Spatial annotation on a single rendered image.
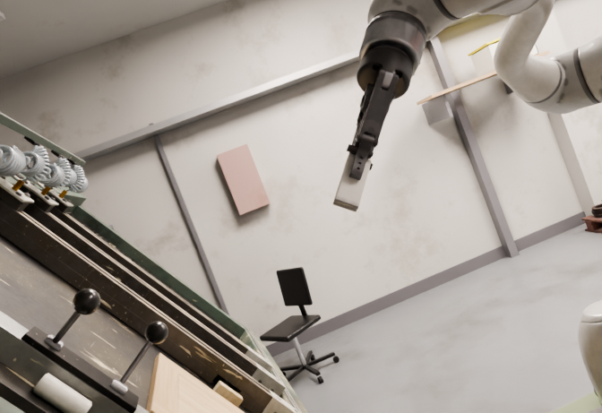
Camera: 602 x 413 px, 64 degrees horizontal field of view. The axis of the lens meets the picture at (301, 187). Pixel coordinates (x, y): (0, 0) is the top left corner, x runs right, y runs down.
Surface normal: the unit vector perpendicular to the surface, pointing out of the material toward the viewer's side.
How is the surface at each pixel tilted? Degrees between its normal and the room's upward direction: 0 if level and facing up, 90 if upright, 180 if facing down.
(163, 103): 90
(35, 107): 90
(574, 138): 90
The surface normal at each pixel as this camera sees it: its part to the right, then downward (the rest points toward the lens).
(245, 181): 0.11, 0.00
